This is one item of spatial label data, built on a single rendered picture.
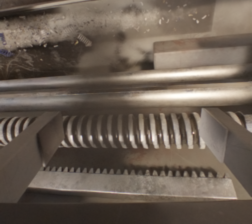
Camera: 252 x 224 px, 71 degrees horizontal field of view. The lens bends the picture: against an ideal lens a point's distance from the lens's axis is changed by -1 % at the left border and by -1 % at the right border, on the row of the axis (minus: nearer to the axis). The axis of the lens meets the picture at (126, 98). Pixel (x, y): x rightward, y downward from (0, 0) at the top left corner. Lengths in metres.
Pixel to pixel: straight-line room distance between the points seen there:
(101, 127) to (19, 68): 0.50
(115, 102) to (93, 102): 0.03
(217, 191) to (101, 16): 0.42
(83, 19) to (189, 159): 0.39
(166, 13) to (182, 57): 0.11
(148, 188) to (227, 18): 0.40
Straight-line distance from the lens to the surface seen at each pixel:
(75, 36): 0.52
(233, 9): 0.50
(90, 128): 0.21
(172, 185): 0.24
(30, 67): 0.64
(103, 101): 0.25
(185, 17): 0.47
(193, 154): 0.29
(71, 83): 0.32
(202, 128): 0.17
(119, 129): 0.20
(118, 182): 0.25
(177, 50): 0.43
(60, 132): 0.16
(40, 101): 0.30
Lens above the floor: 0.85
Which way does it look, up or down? 48 degrees down
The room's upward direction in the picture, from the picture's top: 170 degrees counter-clockwise
